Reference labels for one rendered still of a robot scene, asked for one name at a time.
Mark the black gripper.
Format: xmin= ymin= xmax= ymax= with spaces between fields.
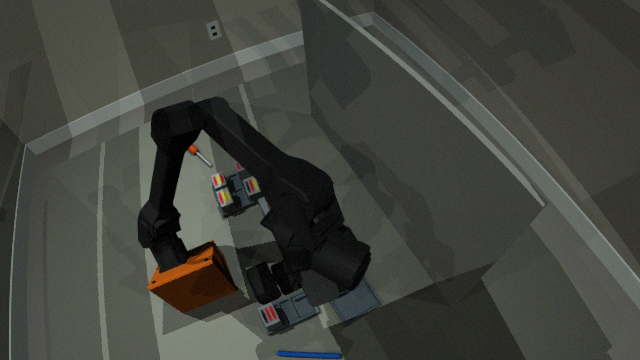
xmin=246 ymin=226 xmax=356 ymax=305

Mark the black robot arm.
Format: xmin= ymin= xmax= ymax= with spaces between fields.
xmin=137 ymin=97 xmax=372 ymax=307

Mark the blue rod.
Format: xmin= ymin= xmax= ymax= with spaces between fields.
xmin=276 ymin=350 xmax=341 ymax=359

